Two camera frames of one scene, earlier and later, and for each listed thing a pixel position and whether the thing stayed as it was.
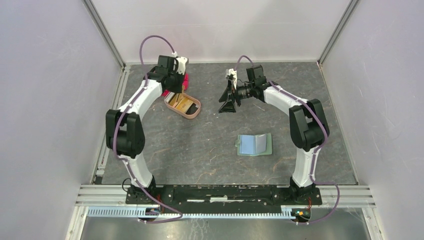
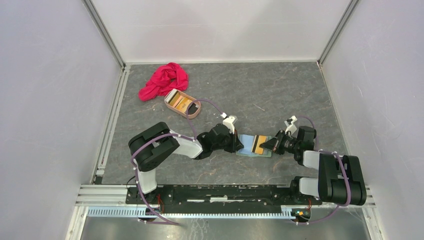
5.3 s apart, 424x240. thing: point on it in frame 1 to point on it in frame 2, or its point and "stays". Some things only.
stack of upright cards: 168,97 stays
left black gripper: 179,89 to 236,144
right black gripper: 228,107 to 274,144
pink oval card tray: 182,104 stays
